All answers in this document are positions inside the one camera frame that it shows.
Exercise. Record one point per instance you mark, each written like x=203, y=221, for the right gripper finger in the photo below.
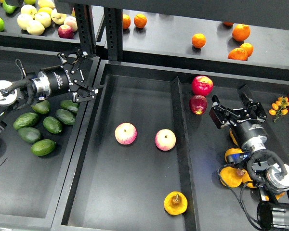
x=222, y=116
x=253, y=109

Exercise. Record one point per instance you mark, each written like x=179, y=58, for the yellow pear with stem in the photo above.
x=175, y=203

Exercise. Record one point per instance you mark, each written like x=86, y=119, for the pale yellow pear right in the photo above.
x=57, y=17

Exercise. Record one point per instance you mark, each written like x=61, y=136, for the yellow pear centre low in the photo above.
x=248, y=181

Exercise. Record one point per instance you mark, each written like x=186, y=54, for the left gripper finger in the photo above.
x=83, y=92
x=74, y=58

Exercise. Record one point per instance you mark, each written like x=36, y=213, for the orange small right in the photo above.
x=249, y=48

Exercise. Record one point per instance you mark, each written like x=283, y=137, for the yellow pear lower left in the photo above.
x=231, y=176

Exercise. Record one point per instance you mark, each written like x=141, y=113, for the black tray divider right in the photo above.
x=278, y=132

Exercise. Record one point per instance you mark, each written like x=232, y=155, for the black right tray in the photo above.
x=122, y=187

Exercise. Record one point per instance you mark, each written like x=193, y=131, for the lemon yellow fruit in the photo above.
x=47, y=10

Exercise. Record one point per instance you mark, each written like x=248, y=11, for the avocado centre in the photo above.
x=52, y=125

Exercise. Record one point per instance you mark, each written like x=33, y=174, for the pink yellow apple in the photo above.
x=165, y=139
x=125, y=133

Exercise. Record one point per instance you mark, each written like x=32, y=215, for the dark red apple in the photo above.
x=198, y=104

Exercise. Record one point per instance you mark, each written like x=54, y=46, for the orange front right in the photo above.
x=238, y=54

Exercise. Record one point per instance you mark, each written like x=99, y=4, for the green avocado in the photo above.
x=43, y=147

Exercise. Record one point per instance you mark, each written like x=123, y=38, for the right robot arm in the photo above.
x=267, y=172

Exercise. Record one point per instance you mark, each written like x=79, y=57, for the pale yellow pear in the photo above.
x=23, y=20
x=35, y=28
x=29, y=10
x=57, y=17
x=44, y=18

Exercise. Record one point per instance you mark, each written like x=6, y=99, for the pink yellow apple left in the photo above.
x=125, y=133

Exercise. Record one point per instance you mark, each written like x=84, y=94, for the avocado left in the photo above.
x=26, y=120

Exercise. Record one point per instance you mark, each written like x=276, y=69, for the pale yellow pear centre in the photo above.
x=44, y=18

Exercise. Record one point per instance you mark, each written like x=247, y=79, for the avocado upper right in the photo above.
x=70, y=106

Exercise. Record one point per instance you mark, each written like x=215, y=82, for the pale yellow pear front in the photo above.
x=35, y=28

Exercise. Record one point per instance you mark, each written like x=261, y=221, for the black tray divider left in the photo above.
x=183, y=154

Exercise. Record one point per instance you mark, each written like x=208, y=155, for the red apple on shelf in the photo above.
x=65, y=32

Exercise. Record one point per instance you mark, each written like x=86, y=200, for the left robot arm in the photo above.
x=33, y=87

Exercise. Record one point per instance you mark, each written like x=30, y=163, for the black tray divider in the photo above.
x=183, y=154
x=278, y=132

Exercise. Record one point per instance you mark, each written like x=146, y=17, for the black shelf post left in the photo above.
x=84, y=19

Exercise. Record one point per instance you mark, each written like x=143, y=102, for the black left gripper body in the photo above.
x=57, y=80

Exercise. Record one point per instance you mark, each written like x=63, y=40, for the orange cherry tomato bunch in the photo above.
x=279, y=108

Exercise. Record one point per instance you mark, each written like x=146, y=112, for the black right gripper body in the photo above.
x=249, y=134

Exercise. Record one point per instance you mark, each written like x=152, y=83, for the bright red apple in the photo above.
x=202, y=85

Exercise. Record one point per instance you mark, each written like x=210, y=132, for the pink yellow apple right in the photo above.
x=165, y=139

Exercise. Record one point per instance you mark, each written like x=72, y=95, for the black shelf post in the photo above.
x=113, y=26
x=84, y=19

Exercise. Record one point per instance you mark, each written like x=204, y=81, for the black shelf post right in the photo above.
x=113, y=26

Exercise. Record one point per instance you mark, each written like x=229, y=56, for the yellow pear middle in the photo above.
x=232, y=151

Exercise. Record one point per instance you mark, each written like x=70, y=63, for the avocado lower dark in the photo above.
x=30, y=135

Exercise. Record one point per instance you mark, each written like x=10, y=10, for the orange left back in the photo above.
x=126, y=21

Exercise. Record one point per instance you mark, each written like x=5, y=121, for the pale yellow pear left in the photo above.
x=23, y=20

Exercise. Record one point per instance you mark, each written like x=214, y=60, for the pale peach fruit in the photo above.
x=72, y=22

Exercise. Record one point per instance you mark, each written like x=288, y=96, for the avocado right middle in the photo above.
x=65, y=116

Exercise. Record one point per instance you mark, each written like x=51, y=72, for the avocado top of pile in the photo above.
x=42, y=107

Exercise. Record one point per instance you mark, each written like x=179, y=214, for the pale yellow pear top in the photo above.
x=29, y=10

